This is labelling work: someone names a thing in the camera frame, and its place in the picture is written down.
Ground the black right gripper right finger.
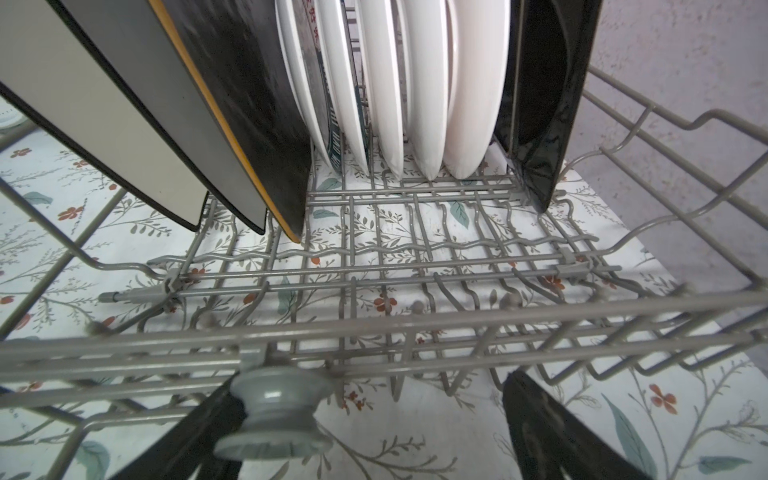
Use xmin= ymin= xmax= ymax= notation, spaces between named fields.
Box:
xmin=502 ymin=371 xmax=647 ymax=479

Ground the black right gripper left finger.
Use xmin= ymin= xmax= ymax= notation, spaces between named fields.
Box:
xmin=113 ymin=379 xmax=245 ymax=479

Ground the white square plate black rim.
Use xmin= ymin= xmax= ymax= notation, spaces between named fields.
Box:
xmin=1 ymin=1 xmax=208 ymax=230

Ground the black square plate glossy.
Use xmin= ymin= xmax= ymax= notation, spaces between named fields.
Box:
xmin=494 ymin=0 xmax=603 ymax=213

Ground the white round plate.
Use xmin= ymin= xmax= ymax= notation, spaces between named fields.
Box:
xmin=314 ymin=0 xmax=370 ymax=175
xmin=355 ymin=0 xmax=404 ymax=179
xmin=275 ymin=0 xmax=339 ymax=171
xmin=443 ymin=0 xmax=512 ymax=179
xmin=397 ymin=0 xmax=449 ymax=180

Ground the grey wire dish rack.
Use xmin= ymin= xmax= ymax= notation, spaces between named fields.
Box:
xmin=1 ymin=69 xmax=767 ymax=479

